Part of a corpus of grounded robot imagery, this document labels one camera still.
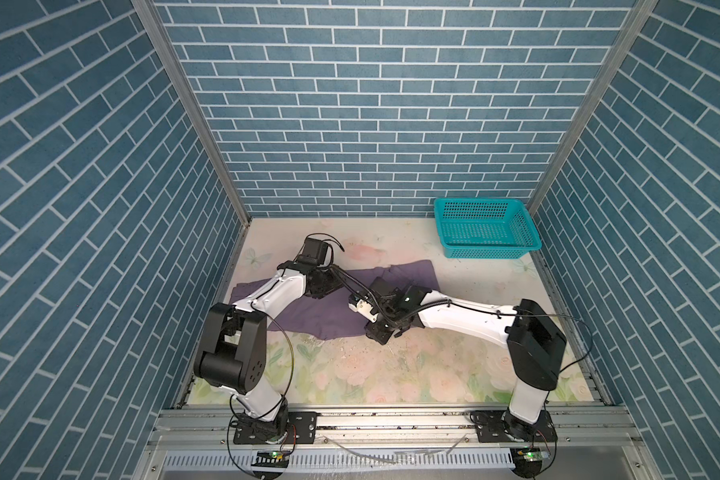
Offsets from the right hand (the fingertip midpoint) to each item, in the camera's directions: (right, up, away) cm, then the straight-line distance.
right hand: (368, 326), depth 84 cm
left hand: (-8, +12, +8) cm, 16 cm away
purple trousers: (-11, +1, +12) cm, 16 cm away
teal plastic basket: (+47, +30, +35) cm, 66 cm away
